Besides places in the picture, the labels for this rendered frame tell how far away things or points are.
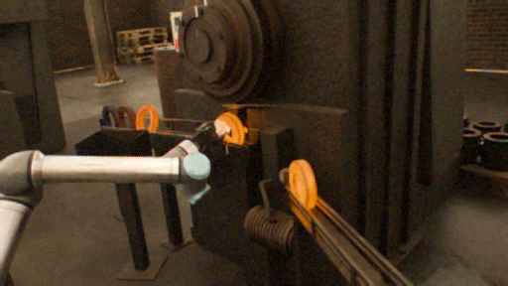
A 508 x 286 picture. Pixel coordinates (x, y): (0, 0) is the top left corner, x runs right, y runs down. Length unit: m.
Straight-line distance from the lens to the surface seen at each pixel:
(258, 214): 1.46
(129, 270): 2.24
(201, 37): 1.50
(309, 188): 1.18
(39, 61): 4.29
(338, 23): 1.40
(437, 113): 2.19
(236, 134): 1.64
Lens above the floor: 1.23
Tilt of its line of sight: 19 degrees down
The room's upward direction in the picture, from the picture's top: 4 degrees counter-clockwise
